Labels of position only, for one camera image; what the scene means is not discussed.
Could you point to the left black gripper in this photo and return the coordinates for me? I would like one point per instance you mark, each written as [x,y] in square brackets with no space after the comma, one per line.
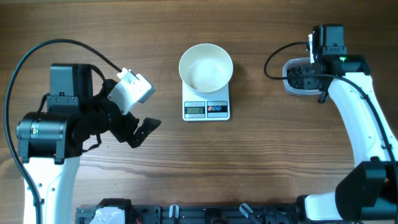
[125,132]

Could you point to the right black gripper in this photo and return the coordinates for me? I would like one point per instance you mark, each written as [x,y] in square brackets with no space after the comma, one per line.
[306,71]

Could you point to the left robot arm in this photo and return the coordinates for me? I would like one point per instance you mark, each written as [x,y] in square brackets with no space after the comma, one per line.
[50,140]

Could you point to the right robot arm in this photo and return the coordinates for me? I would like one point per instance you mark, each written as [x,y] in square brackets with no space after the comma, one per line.
[369,191]

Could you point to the white digital kitchen scale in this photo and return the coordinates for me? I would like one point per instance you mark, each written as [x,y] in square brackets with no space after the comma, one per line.
[205,107]

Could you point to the white bowl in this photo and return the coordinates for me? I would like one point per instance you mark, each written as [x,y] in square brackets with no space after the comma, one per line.
[205,68]

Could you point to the clear plastic container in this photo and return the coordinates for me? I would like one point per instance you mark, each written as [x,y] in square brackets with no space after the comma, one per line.
[292,63]

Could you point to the black beans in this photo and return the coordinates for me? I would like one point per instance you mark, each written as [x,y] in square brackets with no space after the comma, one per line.
[296,77]

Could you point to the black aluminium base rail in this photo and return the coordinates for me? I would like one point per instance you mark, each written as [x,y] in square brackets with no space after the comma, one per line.
[174,214]

